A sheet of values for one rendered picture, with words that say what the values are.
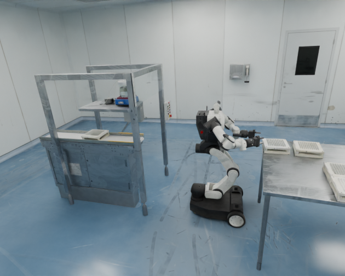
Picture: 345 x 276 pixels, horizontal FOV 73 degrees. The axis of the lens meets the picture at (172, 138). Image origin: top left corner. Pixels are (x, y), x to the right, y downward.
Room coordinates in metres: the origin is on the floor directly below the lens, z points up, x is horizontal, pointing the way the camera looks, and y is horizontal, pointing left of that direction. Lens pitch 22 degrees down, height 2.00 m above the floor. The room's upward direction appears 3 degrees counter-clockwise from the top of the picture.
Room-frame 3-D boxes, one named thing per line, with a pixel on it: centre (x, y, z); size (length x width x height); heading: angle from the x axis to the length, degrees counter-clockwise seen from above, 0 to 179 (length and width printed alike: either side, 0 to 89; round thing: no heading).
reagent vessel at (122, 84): (2.62, 0.49, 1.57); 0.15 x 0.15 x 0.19
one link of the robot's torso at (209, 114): (2.43, -0.43, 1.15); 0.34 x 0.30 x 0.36; 166
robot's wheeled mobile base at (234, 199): (2.41, -0.51, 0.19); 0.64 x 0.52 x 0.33; 76
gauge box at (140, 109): (2.71, 0.45, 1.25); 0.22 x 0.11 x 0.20; 74
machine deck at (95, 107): (2.63, 0.68, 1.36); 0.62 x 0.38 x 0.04; 74
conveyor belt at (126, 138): (2.75, 1.04, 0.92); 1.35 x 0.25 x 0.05; 74
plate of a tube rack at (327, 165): (1.66, -1.41, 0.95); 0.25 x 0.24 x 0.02; 159
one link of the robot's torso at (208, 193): (2.42, -0.48, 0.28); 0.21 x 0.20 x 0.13; 76
